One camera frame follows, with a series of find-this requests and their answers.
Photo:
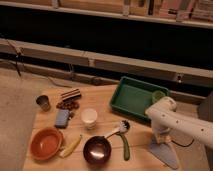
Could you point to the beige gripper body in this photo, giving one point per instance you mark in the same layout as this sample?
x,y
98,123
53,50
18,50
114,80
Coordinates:
x,y
162,138

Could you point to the grey-blue towel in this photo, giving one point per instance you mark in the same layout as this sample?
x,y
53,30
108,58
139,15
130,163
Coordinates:
x,y
164,153

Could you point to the green plastic tray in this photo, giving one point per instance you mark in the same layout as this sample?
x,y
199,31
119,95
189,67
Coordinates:
x,y
132,97

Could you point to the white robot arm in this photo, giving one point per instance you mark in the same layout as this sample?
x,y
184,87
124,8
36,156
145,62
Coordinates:
x,y
164,117

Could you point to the green plastic cup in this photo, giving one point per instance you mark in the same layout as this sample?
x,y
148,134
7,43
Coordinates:
x,y
157,95

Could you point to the white paper cup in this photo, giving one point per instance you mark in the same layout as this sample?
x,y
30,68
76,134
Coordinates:
x,y
89,117

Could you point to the small metal cup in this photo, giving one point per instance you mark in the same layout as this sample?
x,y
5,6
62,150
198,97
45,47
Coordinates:
x,y
43,102

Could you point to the dark brown bowl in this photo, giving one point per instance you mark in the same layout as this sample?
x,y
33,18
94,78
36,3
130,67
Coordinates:
x,y
97,150

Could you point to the wooden board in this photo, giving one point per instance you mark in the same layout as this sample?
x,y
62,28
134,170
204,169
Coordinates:
x,y
139,137

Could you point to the yellow banana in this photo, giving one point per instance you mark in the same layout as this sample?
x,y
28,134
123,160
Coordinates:
x,y
71,147

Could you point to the striped chocolate wafer block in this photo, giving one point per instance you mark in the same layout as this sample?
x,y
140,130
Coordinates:
x,y
71,94

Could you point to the bunch of dark grapes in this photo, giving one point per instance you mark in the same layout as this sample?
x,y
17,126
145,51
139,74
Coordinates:
x,y
69,105

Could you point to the blue sponge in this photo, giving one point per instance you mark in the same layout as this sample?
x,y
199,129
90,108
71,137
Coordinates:
x,y
62,117

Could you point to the orange plastic bowl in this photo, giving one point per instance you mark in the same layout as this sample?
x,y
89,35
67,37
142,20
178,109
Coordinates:
x,y
46,143

